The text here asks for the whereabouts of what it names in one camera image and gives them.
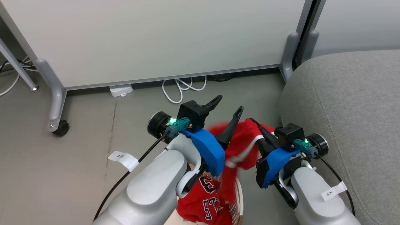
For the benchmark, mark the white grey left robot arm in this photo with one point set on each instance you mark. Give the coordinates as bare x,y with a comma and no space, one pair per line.
150,190

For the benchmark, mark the small white plastic box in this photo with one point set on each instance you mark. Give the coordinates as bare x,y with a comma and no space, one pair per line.
121,90

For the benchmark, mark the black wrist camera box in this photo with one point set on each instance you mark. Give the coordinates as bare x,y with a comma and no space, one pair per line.
289,134
192,114

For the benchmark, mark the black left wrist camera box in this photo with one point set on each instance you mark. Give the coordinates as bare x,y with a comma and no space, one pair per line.
192,114

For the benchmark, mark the white partition panel grey frame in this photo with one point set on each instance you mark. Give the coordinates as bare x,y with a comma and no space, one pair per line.
359,25
156,37

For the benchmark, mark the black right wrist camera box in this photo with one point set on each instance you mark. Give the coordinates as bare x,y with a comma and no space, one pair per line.
289,134

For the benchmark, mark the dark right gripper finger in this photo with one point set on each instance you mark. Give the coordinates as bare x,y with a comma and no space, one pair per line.
265,148
265,132

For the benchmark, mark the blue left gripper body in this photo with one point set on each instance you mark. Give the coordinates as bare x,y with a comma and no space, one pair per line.
207,150

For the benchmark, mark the cream perforated laundry basket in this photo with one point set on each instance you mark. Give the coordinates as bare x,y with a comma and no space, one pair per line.
239,200

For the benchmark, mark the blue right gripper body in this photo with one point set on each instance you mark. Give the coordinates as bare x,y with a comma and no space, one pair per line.
275,162

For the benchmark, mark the grey partition foot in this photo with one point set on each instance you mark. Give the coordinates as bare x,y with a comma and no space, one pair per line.
289,53
56,93
312,43

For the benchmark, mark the grey fabric sofa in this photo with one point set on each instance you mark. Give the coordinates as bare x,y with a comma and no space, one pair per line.
353,109

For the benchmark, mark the red basketball jersey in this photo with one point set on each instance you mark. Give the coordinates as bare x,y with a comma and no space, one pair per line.
240,147

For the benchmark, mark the black caster wheel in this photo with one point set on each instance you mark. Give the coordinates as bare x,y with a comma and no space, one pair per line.
62,128

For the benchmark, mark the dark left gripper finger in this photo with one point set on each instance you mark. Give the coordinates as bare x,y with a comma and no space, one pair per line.
232,126
214,102

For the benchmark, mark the grey metal table leg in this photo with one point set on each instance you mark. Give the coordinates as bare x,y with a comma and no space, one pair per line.
18,68

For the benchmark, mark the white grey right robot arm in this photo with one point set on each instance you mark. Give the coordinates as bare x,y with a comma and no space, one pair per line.
312,193

